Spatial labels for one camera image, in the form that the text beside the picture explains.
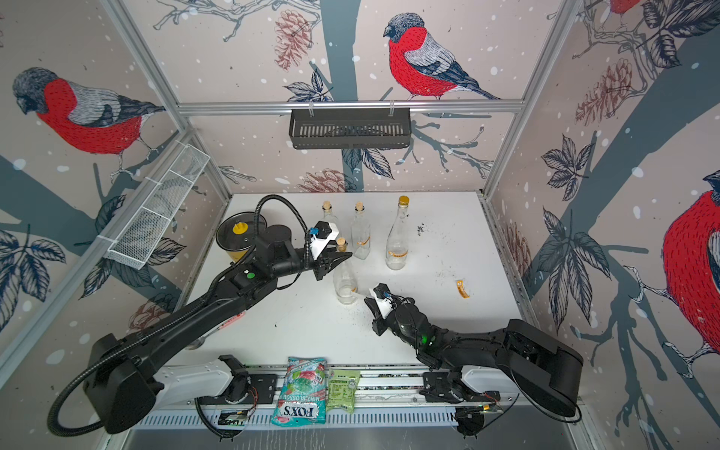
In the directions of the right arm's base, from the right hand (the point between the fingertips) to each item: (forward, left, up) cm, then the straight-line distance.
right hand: (368, 296), depth 82 cm
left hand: (+5, +4, +20) cm, 21 cm away
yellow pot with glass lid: (+19, +46, +4) cm, 50 cm away
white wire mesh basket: (+12, +68, +14) cm, 71 cm away
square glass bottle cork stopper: (+20, +3, +18) cm, 27 cm away
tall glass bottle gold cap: (+16, -9, +1) cm, 18 cm away
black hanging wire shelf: (+59, +9, +20) cm, 63 cm away
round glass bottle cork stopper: (+2, +7, +7) cm, 10 cm away
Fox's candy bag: (-26, +16, -6) cm, 31 cm away
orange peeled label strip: (+8, -31, -9) cm, 33 cm away
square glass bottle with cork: (+20, +13, +13) cm, 28 cm away
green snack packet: (-23, +6, -8) cm, 25 cm away
